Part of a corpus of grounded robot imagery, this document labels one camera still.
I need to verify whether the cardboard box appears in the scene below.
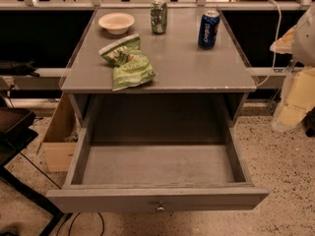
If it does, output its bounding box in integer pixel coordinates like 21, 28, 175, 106
41, 94, 76, 172

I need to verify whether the grey wooden cabinet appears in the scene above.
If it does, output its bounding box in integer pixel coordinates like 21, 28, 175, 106
60, 7, 257, 130

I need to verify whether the black floor cable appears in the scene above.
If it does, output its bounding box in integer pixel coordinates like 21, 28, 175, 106
19, 150, 106, 236

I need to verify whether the white cable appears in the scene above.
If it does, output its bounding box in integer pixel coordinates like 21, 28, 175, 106
255, 0, 284, 88

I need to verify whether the white paper bowl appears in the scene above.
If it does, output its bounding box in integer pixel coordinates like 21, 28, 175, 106
98, 13, 135, 35

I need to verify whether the black chair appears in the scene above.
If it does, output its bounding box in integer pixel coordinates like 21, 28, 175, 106
0, 106, 64, 236

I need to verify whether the green soda can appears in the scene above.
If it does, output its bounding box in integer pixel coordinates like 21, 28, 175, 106
151, 0, 167, 34

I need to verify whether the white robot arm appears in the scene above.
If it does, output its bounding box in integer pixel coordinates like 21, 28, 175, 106
270, 5, 315, 132

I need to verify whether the green chip bag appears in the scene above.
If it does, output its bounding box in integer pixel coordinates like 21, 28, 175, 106
98, 33, 156, 90

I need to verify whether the open grey top drawer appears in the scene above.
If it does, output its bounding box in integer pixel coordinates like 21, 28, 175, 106
47, 94, 269, 212

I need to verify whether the blue pepsi can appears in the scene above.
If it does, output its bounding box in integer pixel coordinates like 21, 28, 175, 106
198, 9, 221, 49

